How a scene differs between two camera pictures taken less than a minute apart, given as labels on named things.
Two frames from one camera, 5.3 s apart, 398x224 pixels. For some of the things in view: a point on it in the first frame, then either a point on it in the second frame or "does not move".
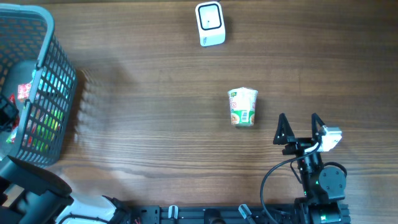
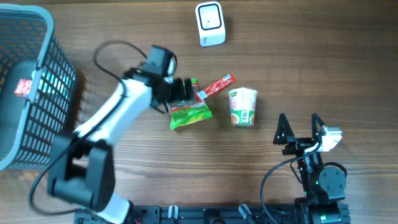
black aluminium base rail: [214, 215] does not move
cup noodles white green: [242, 101] does not move
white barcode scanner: [211, 23] does not move
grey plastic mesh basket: [37, 71] does not move
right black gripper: [298, 144] does not move
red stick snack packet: [12, 99] -> [227, 80]
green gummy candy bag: [11, 139] -> [188, 111]
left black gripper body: [6, 109] -> [170, 95]
